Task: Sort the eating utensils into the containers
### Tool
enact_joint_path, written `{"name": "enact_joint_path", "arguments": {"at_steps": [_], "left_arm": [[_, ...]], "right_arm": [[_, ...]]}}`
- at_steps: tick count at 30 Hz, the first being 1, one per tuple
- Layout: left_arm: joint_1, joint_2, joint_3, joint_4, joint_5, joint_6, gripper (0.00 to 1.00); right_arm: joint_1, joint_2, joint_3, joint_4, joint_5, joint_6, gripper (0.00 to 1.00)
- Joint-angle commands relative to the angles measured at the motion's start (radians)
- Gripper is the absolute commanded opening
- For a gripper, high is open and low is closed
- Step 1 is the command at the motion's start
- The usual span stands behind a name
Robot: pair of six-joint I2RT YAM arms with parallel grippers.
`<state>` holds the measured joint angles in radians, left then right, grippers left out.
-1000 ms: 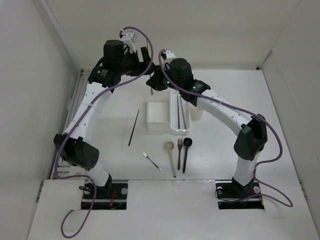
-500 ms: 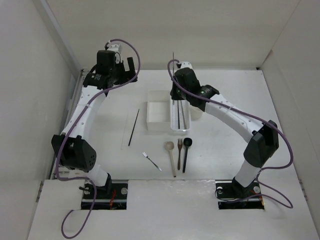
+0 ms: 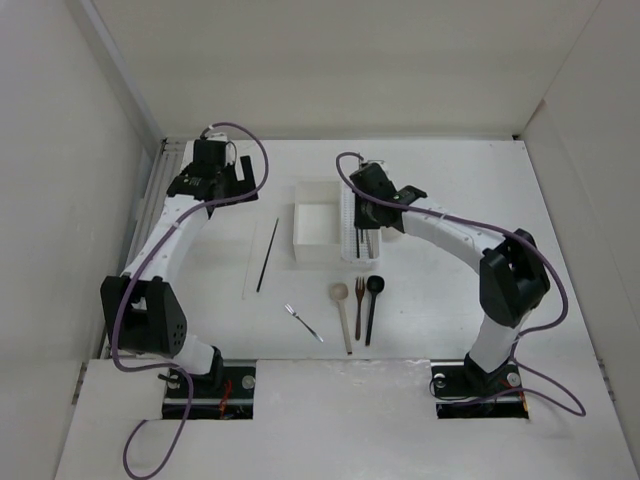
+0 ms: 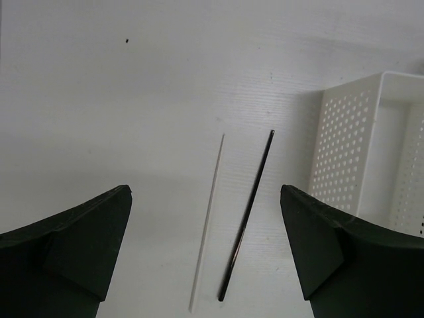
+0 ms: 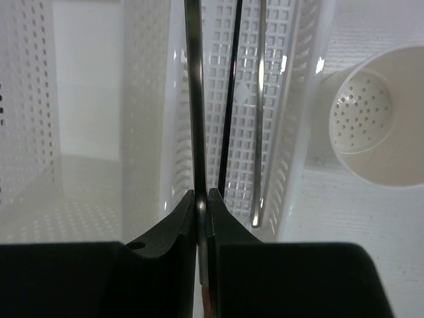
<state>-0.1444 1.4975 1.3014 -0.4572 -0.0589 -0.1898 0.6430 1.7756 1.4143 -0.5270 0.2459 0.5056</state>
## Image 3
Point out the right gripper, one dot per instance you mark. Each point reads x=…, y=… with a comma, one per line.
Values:
x=362, y=222

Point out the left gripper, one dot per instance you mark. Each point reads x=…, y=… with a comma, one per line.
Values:
x=245, y=183

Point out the white chopstick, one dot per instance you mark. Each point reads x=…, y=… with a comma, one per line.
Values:
x=249, y=260

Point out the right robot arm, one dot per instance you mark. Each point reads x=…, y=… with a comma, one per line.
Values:
x=512, y=280

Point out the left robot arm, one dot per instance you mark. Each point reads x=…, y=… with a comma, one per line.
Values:
x=142, y=312

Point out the white perforated basket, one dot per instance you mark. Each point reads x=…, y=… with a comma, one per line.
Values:
x=348, y=222

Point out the white square box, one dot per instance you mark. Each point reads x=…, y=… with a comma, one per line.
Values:
x=317, y=222

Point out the black spoon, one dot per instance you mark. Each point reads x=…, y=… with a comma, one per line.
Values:
x=375, y=285

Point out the brown wooden fork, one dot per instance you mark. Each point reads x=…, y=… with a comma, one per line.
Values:
x=359, y=293

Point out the beige wooden spoon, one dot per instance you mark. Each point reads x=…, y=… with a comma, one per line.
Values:
x=339, y=293

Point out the small metal fork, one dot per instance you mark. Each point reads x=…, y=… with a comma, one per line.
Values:
x=295, y=315

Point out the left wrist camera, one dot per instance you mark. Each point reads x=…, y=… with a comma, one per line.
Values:
x=219, y=137

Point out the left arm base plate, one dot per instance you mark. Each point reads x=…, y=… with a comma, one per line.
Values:
x=233, y=399

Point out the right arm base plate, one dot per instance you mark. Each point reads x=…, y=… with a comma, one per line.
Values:
x=457, y=399

